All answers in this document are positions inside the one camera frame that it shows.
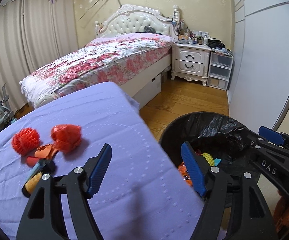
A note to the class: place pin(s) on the grey desk chair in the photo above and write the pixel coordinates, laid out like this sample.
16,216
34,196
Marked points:
6,113

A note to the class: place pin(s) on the orange plastic wrapper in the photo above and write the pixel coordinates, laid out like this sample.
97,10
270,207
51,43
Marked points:
184,173

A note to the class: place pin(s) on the red black cylinder tube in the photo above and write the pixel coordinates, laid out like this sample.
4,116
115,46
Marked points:
44,166

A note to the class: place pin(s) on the clear plastic drawer unit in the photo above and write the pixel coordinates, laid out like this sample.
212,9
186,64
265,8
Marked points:
219,70

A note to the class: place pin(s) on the black bag trash bin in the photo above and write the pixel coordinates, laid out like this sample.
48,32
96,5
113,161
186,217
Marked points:
218,135

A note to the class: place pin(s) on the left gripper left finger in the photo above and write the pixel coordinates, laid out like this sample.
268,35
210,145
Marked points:
55,197

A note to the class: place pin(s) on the white under-bed storage box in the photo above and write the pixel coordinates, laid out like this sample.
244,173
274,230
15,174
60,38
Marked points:
148,92

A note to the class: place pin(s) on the nightstand clutter bottles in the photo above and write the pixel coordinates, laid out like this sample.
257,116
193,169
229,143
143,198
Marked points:
216,21

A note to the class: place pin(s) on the white tufted bed frame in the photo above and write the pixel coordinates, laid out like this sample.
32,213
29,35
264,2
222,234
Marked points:
131,19

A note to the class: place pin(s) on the white sliding wardrobe door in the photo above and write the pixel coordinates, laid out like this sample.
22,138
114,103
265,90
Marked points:
259,88

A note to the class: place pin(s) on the red plastic bag ball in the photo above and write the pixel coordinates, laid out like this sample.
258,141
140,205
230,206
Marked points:
66,137

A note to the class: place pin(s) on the white two-drawer nightstand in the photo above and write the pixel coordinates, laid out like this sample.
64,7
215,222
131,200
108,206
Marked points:
190,62

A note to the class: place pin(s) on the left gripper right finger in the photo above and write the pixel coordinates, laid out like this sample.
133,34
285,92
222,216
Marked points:
250,216

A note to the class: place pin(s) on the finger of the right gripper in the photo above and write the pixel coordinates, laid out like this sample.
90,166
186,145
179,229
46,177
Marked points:
259,142
277,138

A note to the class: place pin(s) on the floral pink bedspread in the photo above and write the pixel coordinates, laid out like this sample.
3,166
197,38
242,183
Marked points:
117,59

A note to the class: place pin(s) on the purple table cloth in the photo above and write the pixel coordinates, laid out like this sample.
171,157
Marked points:
142,196

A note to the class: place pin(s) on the red foam fruit net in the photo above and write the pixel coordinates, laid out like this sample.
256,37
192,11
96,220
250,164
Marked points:
25,141

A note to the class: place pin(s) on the beige curtains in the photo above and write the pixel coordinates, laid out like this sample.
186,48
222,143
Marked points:
32,34

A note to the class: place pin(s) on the yellow foam fruit net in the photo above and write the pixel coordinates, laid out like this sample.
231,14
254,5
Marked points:
209,159

